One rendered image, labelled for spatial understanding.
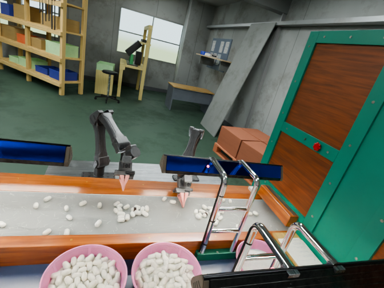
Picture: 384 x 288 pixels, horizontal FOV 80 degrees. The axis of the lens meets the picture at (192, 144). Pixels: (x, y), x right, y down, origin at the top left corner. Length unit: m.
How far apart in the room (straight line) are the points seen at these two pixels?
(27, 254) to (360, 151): 1.37
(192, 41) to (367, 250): 7.44
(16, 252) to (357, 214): 1.33
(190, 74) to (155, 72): 1.21
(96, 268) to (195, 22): 7.58
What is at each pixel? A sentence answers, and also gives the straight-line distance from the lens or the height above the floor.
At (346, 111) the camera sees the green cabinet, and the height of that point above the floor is 1.44.
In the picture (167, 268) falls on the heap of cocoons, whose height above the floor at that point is 0.74.
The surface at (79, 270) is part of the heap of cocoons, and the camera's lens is 1.00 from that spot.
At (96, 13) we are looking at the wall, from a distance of 8.04.
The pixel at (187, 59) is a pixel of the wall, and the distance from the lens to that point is 8.00.
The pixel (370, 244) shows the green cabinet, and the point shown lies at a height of 1.01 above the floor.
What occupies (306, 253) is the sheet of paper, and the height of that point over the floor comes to 0.78.
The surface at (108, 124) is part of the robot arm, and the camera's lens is 1.35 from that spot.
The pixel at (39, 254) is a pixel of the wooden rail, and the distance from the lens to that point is 1.09.
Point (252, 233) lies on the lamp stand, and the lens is 0.76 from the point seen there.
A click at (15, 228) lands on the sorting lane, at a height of 0.74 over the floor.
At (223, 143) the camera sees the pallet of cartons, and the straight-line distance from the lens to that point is 3.96.
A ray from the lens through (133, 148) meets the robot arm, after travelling 1.21.
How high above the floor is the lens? 1.53
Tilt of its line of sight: 21 degrees down
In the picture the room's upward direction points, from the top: 14 degrees clockwise
